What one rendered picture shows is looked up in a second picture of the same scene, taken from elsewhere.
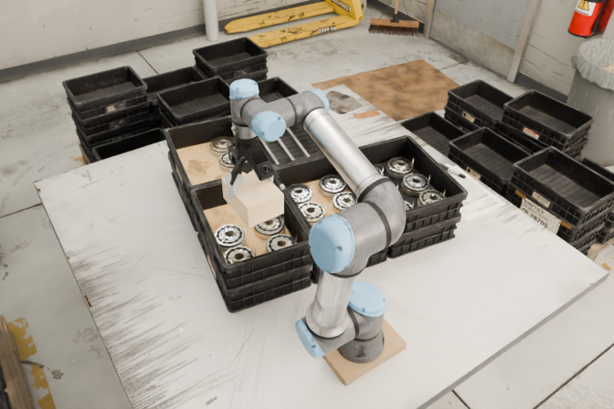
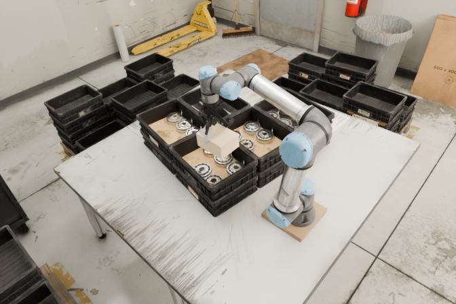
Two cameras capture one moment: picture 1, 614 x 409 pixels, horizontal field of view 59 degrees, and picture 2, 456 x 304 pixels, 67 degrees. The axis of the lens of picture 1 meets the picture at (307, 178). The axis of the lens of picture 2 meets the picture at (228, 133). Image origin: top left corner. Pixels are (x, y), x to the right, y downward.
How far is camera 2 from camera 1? 33 cm
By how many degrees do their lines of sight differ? 8
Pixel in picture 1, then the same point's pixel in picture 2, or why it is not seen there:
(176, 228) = (160, 175)
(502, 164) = (332, 98)
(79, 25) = (36, 66)
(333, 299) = (295, 186)
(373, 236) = (319, 140)
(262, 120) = (228, 87)
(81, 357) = (107, 277)
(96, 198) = (100, 169)
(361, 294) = not seen: hidden behind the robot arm
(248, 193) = (216, 138)
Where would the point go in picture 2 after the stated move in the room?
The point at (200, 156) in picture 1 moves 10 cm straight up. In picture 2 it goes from (162, 127) to (159, 115)
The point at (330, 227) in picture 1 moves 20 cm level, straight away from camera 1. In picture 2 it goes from (295, 139) to (279, 107)
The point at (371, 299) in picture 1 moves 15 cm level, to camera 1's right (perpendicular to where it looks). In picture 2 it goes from (307, 184) to (338, 178)
